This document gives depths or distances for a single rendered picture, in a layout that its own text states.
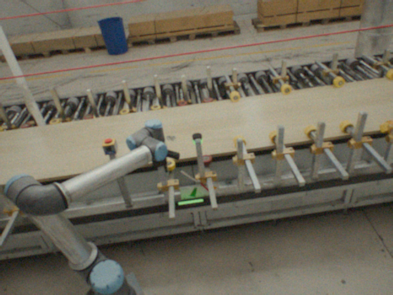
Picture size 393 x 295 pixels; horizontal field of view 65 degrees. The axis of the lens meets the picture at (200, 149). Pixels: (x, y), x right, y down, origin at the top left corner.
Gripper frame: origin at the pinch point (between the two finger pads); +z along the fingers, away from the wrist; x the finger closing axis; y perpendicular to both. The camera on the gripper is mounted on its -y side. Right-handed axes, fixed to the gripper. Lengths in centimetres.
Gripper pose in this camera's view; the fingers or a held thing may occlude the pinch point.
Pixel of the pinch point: (167, 173)
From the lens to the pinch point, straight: 188.0
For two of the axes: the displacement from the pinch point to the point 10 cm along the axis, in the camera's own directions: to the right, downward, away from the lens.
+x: 1.0, 5.7, -8.1
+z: 1.0, 8.1, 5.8
